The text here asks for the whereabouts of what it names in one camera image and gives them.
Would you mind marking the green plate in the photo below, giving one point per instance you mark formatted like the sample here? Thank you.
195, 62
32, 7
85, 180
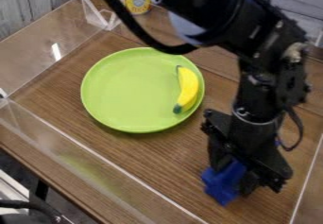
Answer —
130, 90

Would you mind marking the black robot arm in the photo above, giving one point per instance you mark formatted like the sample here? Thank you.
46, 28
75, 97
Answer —
270, 43

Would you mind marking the yellow toy banana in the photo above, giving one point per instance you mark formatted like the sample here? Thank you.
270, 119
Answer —
189, 84

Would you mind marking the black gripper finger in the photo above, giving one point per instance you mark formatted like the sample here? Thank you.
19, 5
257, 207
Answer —
255, 179
219, 154

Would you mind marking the blue plastic block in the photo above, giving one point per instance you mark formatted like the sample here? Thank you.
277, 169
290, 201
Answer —
222, 183

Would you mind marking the clear acrylic front wall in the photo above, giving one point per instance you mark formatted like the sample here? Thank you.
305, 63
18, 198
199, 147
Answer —
113, 195

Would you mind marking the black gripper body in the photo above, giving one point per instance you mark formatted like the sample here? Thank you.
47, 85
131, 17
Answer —
254, 140

